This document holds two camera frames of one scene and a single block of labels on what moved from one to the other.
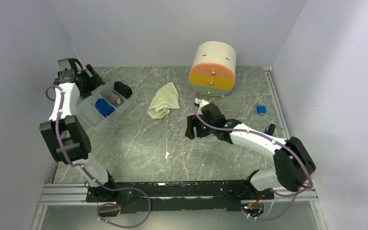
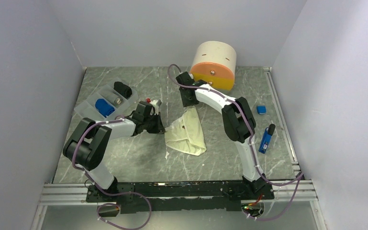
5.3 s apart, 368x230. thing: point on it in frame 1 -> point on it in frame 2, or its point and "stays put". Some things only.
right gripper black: [190, 131] -> [186, 103]
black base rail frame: [143, 197] stays put
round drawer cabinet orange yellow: [213, 70] stays put
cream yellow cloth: [165, 98] -> [185, 134]
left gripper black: [95, 81] -> [159, 128]
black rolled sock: [124, 89] stays put
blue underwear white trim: [104, 107] stays put
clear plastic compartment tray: [101, 106] stays put
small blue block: [261, 109] stays put
